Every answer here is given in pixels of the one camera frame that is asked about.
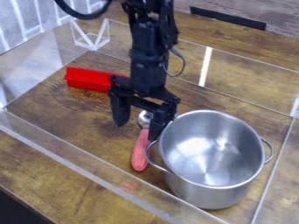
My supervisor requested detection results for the black cable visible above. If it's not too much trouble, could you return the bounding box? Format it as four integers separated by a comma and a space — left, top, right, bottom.
53, 0, 114, 21

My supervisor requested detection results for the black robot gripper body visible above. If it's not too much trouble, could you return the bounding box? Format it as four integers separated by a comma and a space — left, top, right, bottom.
108, 50, 180, 109

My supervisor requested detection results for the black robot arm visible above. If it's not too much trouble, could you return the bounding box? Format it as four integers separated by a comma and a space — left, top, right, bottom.
108, 0, 180, 141

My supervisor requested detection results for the red plastic block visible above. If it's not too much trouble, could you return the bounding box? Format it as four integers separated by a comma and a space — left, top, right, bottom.
64, 66, 122, 92

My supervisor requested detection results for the pink handled metal spoon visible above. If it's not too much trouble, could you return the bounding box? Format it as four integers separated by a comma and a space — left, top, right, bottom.
130, 110, 152, 172

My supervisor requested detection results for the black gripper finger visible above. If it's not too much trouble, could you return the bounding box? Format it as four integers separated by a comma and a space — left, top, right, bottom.
148, 103, 176, 141
108, 92, 130, 126

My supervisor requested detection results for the clear acrylic barrier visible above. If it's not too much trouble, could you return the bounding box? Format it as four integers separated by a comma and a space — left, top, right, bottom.
0, 17, 299, 224

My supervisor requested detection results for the black strip on wall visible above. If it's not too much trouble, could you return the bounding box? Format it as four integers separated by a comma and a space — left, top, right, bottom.
189, 6, 267, 31

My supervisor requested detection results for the stainless steel pot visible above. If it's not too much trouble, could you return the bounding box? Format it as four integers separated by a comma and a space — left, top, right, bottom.
152, 109, 275, 210

